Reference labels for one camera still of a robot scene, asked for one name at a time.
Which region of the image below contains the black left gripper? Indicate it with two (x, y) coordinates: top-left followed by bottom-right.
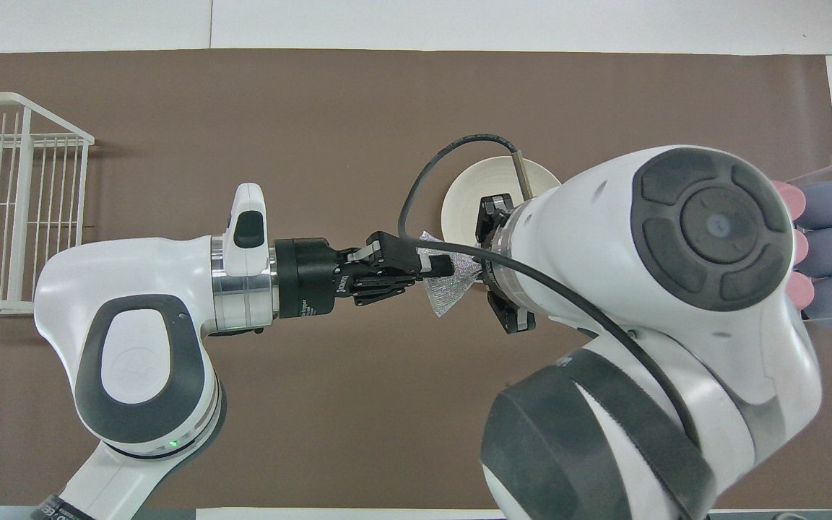
(273, 230), (454, 321)

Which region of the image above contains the brown paper table mat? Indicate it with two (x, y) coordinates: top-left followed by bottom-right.
(0, 49), (832, 510)

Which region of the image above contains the silver mesh sponge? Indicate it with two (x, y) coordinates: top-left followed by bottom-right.
(416, 230), (483, 319)

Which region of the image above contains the white wire dish rack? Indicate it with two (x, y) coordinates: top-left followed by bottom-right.
(0, 92), (95, 316)

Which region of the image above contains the cream round plate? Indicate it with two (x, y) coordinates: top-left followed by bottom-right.
(441, 156), (564, 248)

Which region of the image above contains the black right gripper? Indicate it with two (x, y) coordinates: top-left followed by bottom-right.
(473, 193), (537, 336)

